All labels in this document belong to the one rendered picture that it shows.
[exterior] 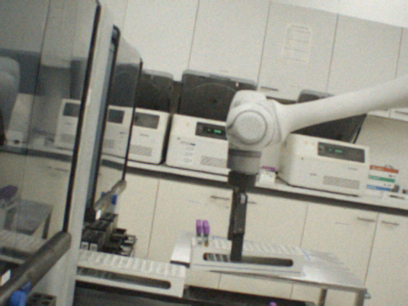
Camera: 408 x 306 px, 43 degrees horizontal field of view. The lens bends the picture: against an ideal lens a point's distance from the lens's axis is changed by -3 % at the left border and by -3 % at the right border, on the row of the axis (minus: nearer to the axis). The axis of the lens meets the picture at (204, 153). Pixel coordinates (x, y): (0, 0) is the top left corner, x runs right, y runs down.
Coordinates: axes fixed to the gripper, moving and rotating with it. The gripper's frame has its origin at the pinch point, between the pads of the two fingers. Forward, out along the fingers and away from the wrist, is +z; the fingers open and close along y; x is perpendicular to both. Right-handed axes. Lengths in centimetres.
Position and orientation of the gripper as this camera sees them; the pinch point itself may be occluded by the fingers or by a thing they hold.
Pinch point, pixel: (234, 247)
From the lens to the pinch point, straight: 143.1
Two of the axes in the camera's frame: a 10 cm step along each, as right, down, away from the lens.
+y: -0.4, -0.6, 10.0
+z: -1.0, 9.9, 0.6
